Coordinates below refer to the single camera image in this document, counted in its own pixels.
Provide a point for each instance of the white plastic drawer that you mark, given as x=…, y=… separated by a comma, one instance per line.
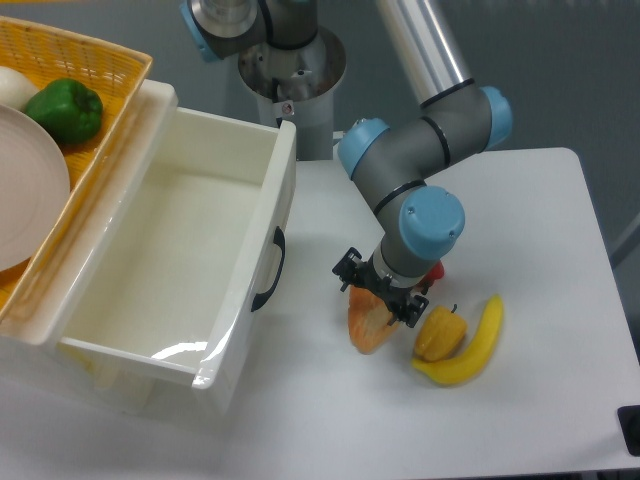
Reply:
x=172, y=295

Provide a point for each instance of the pink plate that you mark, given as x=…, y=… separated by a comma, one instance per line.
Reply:
x=35, y=186

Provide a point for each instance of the white onion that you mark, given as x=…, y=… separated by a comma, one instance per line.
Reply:
x=16, y=89

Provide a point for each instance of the yellow bell pepper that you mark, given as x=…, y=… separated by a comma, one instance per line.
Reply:
x=440, y=335

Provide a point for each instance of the green bell pepper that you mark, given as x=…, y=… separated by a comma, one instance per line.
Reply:
x=69, y=111

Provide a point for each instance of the black drawer handle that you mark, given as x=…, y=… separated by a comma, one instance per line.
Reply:
x=273, y=272

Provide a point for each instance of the orange triangle bread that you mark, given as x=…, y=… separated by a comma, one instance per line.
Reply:
x=368, y=321

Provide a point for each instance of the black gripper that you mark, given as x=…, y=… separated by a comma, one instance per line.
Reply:
x=404, y=297

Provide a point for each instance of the yellow woven basket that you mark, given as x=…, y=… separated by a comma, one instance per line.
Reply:
x=87, y=85

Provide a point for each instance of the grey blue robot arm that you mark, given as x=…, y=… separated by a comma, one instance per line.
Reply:
x=389, y=166

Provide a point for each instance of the yellow banana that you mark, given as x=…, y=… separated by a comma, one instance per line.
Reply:
x=464, y=364

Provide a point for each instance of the black object at table edge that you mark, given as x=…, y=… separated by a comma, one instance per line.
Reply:
x=629, y=420

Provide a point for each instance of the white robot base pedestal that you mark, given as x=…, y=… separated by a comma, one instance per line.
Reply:
x=298, y=86

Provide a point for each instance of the white drawer cabinet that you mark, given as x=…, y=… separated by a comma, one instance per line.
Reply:
x=33, y=349

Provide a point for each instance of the small red fruit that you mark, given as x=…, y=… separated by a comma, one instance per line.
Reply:
x=436, y=273

